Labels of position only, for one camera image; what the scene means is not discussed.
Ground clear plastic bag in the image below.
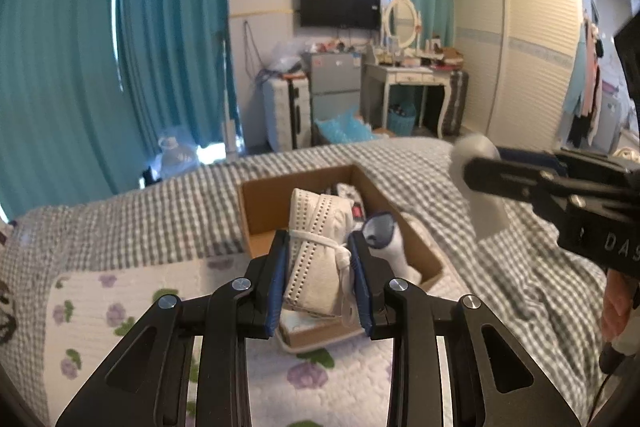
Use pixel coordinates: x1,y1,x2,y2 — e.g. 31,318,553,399
267,39,306,74

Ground teal laundry basket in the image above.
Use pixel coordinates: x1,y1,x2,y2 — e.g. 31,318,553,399
387,102,416,136

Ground brown cardboard box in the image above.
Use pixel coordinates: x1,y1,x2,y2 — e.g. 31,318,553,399
238,165,442,353

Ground white stick vacuum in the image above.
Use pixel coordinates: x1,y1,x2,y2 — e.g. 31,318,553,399
220,29,243,160

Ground hanging clothes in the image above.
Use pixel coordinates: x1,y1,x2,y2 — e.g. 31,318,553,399
563,13,622,154

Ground white sock blue trim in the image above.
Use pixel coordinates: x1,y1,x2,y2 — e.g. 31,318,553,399
361,212,422,285

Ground white suitcase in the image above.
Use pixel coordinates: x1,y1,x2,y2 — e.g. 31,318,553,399
262,77,312,152

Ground white dressing table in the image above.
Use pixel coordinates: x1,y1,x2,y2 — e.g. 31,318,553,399
360,63,452,139

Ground black white hair accessory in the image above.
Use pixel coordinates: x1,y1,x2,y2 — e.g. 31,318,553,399
0,281,17,345

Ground white dotted sock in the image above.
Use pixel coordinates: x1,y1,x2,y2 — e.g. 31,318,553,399
283,188,358,325

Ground cream louvered wardrobe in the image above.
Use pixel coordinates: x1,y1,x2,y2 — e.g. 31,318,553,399
454,0,582,150

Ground white oval vanity mirror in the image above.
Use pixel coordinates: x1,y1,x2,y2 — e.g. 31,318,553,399
382,0,422,50

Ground blue plastic bag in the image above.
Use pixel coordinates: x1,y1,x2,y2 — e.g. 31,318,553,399
314,110,376,144

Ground white floral quilted mat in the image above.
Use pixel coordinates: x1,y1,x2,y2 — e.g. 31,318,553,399
58,233,455,426

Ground black wall television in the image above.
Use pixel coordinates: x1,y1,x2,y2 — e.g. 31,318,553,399
299,0,381,31

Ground person's right hand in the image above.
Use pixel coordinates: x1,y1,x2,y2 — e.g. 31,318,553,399
601,269,638,343

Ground grey mini fridge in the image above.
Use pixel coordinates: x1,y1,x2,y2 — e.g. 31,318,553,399
303,52,362,121

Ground grey checkered bed cover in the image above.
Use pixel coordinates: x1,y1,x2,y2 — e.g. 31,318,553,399
1,138,605,424

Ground middle teal curtain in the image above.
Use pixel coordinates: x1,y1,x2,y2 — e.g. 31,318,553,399
115,0,230,157

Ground large teal curtain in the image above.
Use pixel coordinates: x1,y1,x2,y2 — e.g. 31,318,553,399
1,0,146,219

